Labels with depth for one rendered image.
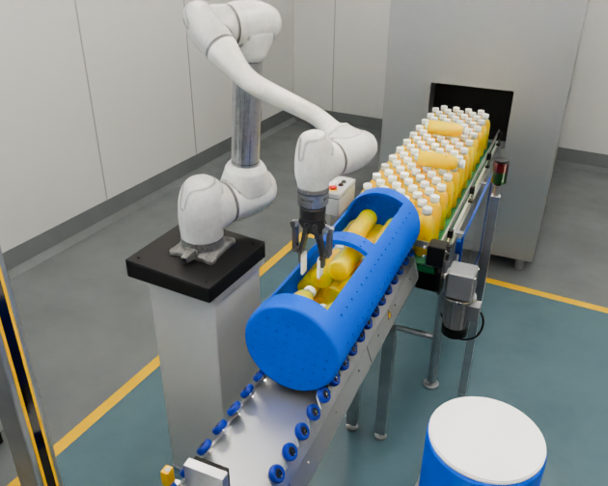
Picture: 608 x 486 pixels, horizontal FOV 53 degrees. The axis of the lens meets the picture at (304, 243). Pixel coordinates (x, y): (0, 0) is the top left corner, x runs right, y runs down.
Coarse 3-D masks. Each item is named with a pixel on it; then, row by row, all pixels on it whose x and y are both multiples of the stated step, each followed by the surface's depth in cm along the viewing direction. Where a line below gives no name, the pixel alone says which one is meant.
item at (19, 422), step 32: (0, 256) 109; (0, 288) 110; (0, 320) 112; (0, 352) 113; (0, 384) 118; (32, 384) 123; (0, 416) 124; (32, 416) 124; (32, 448) 126; (32, 480) 130
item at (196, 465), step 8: (184, 464) 135; (192, 464) 135; (200, 464) 135; (208, 464) 136; (216, 464) 136; (184, 472) 136; (192, 472) 135; (200, 472) 134; (208, 472) 133; (216, 472) 133; (224, 472) 133; (192, 480) 136; (200, 480) 135; (208, 480) 134; (216, 480) 132; (224, 480) 133
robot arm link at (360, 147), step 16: (208, 48) 179; (224, 48) 177; (224, 64) 178; (240, 64) 177; (240, 80) 177; (256, 80) 176; (256, 96) 179; (272, 96) 177; (288, 96) 178; (288, 112) 180; (304, 112) 179; (320, 112) 179; (320, 128) 179; (336, 128) 175; (352, 128) 176; (352, 144) 172; (368, 144) 175; (352, 160) 172; (368, 160) 177
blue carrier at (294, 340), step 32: (384, 192) 228; (416, 224) 228; (384, 256) 199; (288, 288) 196; (352, 288) 178; (384, 288) 198; (256, 320) 169; (288, 320) 165; (320, 320) 162; (352, 320) 173; (256, 352) 175; (288, 352) 169; (320, 352) 164; (288, 384) 175; (320, 384) 170
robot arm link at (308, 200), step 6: (300, 192) 170; (306, 192) 169; (312, 192) 168; (318, 192) 168; (324, 192) 169; (300, 198) 171; (306, 198) 169; (312, 198) 169; (318, 198) 169; (324, 198) 170; (300, 204) 172; (306, 204) 171; (312, 204) 170; (318, 204) 170; (324, 204) 172
